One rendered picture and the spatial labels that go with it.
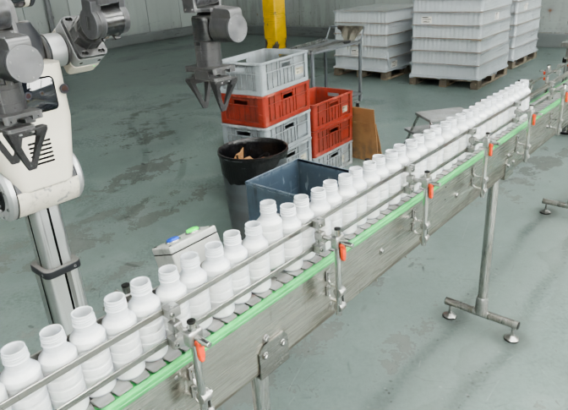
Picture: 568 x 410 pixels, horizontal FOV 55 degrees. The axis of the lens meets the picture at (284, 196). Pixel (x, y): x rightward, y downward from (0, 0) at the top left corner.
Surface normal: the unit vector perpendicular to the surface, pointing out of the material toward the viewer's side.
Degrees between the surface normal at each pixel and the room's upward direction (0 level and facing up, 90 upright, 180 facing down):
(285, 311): 90
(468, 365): 0
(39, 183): 90
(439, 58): 90
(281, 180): 90
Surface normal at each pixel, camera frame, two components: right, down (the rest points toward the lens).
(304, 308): 0.76, 0.22
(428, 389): -0.06, -0.92
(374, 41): -0.68, 0.33
